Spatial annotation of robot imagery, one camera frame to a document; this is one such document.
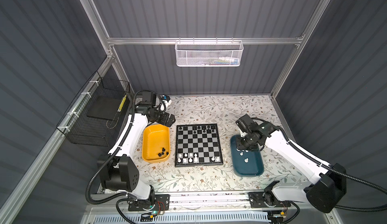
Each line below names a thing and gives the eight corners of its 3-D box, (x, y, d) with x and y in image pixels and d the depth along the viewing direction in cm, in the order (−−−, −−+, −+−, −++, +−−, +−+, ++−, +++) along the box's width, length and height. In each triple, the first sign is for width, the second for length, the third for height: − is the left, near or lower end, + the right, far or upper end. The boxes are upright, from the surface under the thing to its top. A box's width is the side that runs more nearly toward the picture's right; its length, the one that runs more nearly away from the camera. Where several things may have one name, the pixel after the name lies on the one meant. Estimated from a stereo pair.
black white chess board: (173, 166, 87) (172, 165, 85) (177, 126, 105) (177, 123, 103) (222, 166, 87) (222, 165, 85) (217, 126, 105) (218, 123, 103)
